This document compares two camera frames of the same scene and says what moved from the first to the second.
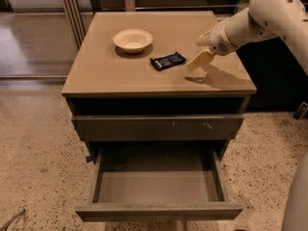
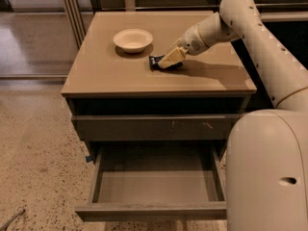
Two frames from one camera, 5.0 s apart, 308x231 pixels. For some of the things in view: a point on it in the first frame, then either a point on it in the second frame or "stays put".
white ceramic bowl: [133, 40] stays put
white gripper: [218, 39] → [192, 43]
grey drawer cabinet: [159, 130] stays put
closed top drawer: [158, 127] stays put
